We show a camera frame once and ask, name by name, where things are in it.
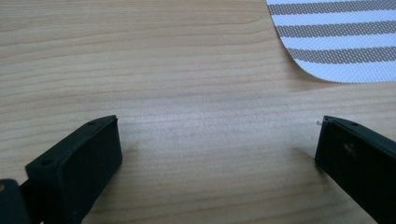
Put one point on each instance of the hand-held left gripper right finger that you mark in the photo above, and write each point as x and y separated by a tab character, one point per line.
358	161

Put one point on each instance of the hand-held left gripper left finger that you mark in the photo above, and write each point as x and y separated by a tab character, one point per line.
77	165

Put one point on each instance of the grey white striped placemat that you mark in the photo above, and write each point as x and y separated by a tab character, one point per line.
339	40

